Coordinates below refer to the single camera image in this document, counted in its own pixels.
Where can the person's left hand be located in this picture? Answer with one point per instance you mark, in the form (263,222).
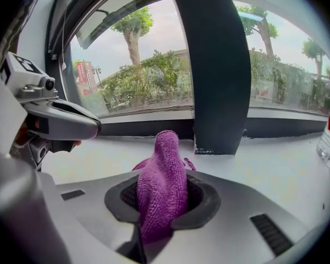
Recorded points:
(77,143)

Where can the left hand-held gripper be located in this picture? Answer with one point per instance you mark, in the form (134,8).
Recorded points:
(22,70)

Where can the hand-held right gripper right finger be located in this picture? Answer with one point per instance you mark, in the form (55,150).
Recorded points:
(236,216)

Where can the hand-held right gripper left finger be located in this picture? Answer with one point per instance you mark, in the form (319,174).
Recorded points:
(99,216)

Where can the street lamp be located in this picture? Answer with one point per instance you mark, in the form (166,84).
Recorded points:
(97,73)

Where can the purple cloth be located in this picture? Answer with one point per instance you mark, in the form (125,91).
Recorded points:
(162,188)

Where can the black window frame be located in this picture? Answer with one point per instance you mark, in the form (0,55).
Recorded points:
(217,65)

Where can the green tree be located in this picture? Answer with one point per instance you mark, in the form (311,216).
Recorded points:
(317,62)
(266,37)
(133,45)

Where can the green hedge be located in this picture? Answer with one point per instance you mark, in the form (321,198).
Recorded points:
(154,76)

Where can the red banner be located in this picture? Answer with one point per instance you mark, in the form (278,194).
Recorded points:
(86,76)

